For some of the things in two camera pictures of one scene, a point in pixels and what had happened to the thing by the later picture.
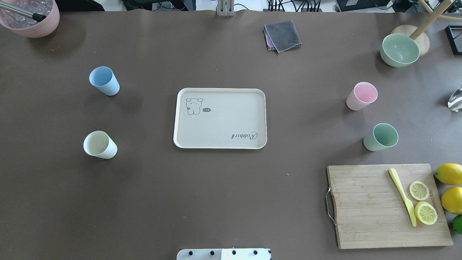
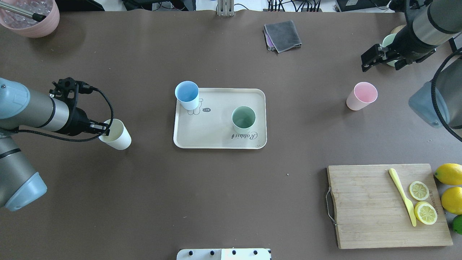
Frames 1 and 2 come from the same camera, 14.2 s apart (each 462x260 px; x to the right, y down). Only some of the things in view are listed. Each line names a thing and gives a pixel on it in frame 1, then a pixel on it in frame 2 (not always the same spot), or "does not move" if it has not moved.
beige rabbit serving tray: [221, 118] does not move
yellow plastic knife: [395, 178] does not move
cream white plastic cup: [98, 143] → [119, 138]
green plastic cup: [383, 135] → [243, 118]
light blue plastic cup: [103, 78] → [187, 93]
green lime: [457, 224] does not move
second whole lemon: [451, 199] does not move
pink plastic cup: [364, 94] does not move
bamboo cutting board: [371, 211] does not move
